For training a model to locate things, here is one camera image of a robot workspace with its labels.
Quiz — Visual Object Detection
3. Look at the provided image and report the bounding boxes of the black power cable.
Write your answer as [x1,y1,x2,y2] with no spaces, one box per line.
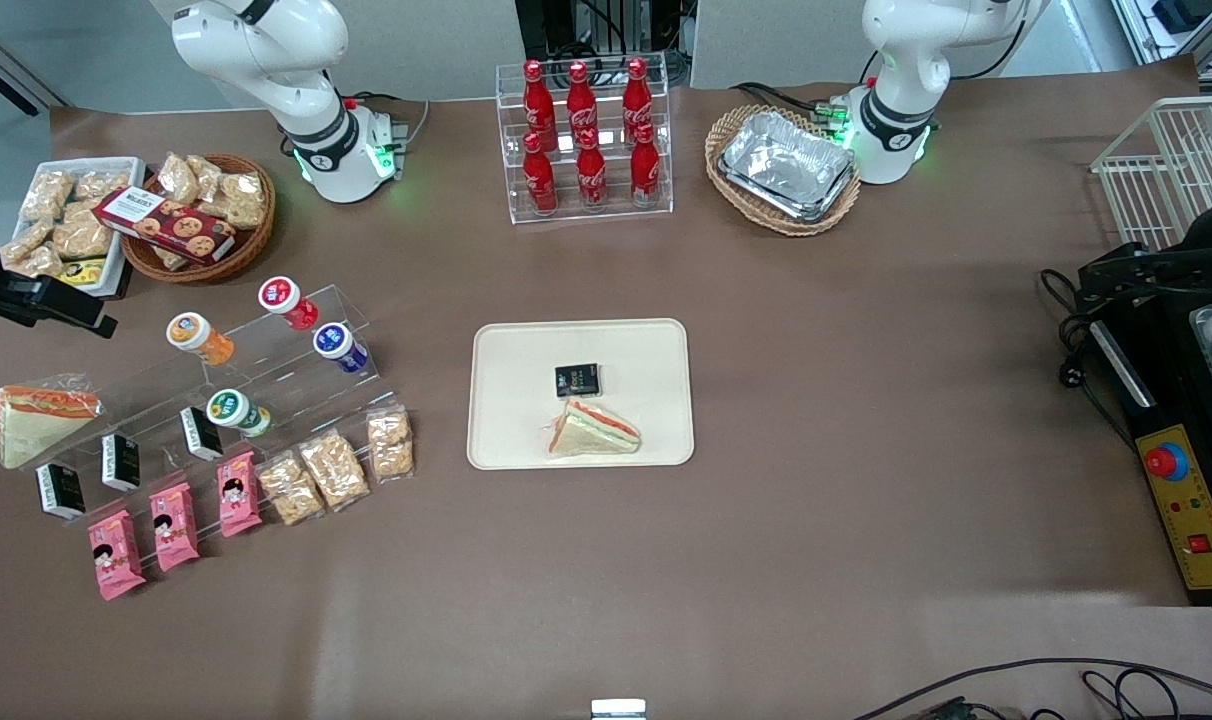
[1040,267,1139,453]

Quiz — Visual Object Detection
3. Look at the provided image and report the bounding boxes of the small black snack box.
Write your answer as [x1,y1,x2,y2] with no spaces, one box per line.
[553,362,603,400]
[35,462,88,522]
[178,405,225,464]
[100,432,143,494]

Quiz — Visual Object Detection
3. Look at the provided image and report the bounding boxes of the red cookie box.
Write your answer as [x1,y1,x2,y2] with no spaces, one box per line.
[92,186,238,267]

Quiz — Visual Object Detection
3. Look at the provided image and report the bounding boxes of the dark brown wicker basket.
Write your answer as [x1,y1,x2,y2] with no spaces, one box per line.
[120,152,278,285]

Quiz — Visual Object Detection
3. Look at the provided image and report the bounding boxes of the aluminium foil tray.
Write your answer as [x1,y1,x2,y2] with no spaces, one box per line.
[717,109,858,224]

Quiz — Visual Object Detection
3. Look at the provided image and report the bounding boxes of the black yellow control box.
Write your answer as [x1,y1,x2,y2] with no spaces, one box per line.
[1090,298,1212,607]

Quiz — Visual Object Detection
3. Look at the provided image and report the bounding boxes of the black floor cable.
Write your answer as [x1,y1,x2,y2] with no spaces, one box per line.
[851,656,1212,720]

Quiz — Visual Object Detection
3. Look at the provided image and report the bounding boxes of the clear acrylic bottle rack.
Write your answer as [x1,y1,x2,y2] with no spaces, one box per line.
[495,51,675,226]

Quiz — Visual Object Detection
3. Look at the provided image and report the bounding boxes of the blue gum bottle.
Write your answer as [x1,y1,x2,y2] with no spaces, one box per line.
[312,321,370,375]

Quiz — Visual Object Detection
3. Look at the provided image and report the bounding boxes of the light wicker basket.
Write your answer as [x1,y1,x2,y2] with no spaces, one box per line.
[704,104,863,238]

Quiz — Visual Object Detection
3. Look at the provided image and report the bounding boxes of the beige serving tray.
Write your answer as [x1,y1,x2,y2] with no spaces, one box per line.
[466,318,696,472]

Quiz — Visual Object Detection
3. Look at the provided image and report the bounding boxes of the black equipment rack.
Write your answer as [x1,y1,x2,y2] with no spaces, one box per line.
[514,0,689,63]

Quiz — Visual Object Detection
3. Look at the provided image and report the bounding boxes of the white wire basket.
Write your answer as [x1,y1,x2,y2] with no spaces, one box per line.
[1090,95,1212,252]

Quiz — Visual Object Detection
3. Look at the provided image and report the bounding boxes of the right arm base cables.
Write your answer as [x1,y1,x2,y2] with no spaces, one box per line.
[340,91,433,153]

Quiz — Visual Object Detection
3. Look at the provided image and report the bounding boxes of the wrapped triangle sandwich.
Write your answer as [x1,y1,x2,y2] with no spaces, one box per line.
[0,374,103,471]
[545,397,643,460]

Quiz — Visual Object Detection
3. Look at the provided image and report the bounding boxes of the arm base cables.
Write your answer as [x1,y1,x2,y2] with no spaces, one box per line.
[730,78,849,133]
[340,91,433,153]

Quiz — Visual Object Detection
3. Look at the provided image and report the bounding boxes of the green gum bottle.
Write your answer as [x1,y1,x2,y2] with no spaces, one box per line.
[206,388,273,439]

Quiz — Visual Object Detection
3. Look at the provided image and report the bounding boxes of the orange gum bottle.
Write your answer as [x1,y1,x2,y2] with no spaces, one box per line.
[165,311,236,367]

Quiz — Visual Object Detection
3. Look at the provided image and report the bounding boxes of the red gum bottle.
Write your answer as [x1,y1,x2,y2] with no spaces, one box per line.
[257,276,320,332]

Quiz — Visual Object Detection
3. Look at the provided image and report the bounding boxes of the red cola bottle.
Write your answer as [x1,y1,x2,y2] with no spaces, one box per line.
[575,129,610,212]
[521,59,558,153]
[565,59,600,149]
[620,56,656,141]
[521,131,560,217]
[629,122,662,209]

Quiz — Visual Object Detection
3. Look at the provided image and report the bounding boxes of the red emergency stop button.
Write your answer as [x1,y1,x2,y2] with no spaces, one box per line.
[1143,442,1190,484]

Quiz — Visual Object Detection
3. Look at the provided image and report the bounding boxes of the clear puffed rice pack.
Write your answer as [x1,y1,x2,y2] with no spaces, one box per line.
[72,169,133,202]
[186,154,225,201]
[255,451,326,528]
[157,151,203,207]
[0,220,55,278]
[50,203,115,262]
[204,171,269,231]
[298,429,371,513]
[19,169,75,223]
[365,404,415,484]

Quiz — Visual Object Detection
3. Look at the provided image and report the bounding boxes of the clear acrylic stepped stand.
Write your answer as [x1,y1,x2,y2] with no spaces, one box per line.
[24,284,385,476]

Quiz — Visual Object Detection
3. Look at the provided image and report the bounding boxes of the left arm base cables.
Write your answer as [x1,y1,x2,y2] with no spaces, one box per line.
[730,78,849,133]

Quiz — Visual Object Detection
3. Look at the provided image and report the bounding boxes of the white rectangular snack tray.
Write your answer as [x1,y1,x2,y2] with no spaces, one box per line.
[8,156,148,298]

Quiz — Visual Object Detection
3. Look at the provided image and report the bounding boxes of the pink snack packet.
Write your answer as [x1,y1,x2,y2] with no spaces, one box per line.
[215,451,265,539]
[87,507,148,602]
[148,481,201,574]

